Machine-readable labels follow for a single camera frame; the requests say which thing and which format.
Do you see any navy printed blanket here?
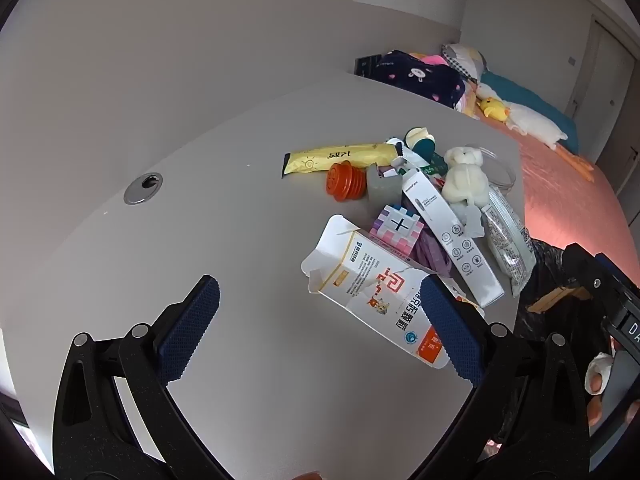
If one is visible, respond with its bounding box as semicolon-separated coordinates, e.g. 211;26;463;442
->
369;49;467;109

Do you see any checkered pillow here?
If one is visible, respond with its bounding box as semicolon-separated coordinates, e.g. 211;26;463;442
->
440;42;489;84

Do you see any orange ribbed plastic cap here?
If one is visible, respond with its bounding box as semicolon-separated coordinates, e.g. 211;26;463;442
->
326;159;369;202

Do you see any pink bed sheet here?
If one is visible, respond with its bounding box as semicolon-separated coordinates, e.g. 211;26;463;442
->
465;110;637;286

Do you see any cream plush toy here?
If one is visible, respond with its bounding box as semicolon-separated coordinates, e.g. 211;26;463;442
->
442;145;494;207

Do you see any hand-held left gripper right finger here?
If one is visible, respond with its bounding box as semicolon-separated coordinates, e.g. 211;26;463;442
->
410;276;593;480

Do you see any white and orange carton box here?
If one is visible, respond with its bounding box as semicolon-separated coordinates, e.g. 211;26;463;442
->
300;214;487;370

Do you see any white door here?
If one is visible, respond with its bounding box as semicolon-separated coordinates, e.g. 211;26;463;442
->
566;14;637;123

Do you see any teal plastic holder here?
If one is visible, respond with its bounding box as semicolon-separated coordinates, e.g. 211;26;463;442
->
403;127;448;173

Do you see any yellow duck plush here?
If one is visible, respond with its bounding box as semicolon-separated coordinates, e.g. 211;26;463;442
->
476;95;512;124

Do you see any purple and white puzzle cube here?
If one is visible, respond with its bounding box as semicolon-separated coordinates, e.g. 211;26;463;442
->
369;204;427;257

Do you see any yellow snack packet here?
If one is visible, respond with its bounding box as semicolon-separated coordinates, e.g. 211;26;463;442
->
281;141;407;179

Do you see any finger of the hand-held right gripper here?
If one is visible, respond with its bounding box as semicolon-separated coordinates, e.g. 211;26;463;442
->
562;242;640;306

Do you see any metal cable grommet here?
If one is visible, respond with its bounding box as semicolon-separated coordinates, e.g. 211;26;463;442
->
123;172;164;206

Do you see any clear plastic container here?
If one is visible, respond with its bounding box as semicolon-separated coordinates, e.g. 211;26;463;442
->
472;146;517;197

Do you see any person's right hand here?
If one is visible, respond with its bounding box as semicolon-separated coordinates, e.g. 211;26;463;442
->
584;352;617;427

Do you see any clear foil sachet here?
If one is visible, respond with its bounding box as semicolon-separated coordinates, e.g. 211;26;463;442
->
481;186;537;297

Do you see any purple plastic bag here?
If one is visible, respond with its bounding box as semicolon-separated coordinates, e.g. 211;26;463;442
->
414;230;453;277

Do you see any teal pillow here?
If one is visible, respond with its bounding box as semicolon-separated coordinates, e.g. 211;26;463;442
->
479;70;580;155

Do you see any black box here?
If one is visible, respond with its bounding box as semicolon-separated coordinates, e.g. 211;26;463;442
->
353;53;384;77

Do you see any white goose plush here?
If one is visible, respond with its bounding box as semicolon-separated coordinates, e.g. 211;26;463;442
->
474;82;597;177

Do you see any long white product box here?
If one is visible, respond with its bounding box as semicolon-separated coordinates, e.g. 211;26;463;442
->
401;167;505;309

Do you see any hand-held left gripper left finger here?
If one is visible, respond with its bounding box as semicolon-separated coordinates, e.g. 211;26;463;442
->
52;275;226;480

